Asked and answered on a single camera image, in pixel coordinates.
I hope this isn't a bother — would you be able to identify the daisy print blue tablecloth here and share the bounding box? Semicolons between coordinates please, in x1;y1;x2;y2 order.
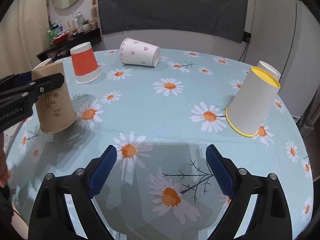
7;49;313;239

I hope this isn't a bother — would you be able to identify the person's left hand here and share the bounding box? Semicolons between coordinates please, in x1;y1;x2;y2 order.
0;132;11;188

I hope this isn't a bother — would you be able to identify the small potted plant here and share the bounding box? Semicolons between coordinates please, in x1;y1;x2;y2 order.
82;20;91;33

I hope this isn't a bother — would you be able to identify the red bowl on shelf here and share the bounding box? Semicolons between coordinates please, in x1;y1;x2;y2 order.
52;33;69;46

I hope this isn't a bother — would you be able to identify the white cup yellow rim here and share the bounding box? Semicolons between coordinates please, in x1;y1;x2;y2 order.
225;66;280;138

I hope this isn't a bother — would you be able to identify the beige ceramic mug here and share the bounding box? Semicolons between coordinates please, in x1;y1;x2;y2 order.
34;58;52;70

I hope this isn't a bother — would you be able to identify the cream curtain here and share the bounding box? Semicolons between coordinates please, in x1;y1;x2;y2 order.
1;0;49;78

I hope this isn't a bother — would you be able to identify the black side shelf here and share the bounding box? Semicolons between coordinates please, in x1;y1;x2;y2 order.
37;28;102;62

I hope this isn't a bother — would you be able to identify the smartphone with patterned case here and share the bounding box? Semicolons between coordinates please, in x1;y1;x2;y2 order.
4;122;22;154

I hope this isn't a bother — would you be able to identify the white heart pattern paper cup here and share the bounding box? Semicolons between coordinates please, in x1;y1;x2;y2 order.
119;37;161;67

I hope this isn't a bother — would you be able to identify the tall beige bottle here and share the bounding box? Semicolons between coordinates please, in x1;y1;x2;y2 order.
91;0;98;19

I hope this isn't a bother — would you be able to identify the white thermos bottle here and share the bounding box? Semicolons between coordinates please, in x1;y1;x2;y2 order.
75;12;84;29

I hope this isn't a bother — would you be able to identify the black power cable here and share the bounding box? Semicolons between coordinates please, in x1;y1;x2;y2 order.
237;37;252;62

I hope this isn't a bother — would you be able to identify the brown kraft paper cup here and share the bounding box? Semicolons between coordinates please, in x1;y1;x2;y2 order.
31;62;76;134

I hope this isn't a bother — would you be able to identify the red and white paper cup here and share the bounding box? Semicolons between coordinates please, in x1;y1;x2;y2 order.
70;42;101;85

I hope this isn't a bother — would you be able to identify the white cup behind yellow cup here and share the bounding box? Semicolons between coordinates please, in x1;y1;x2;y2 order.
257;61;281;81

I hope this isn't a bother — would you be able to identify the white refrigerator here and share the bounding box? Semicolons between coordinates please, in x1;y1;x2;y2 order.
245;0;319;117

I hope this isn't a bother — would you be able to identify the dark grey chair back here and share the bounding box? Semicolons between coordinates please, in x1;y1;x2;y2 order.
98;0;248;43

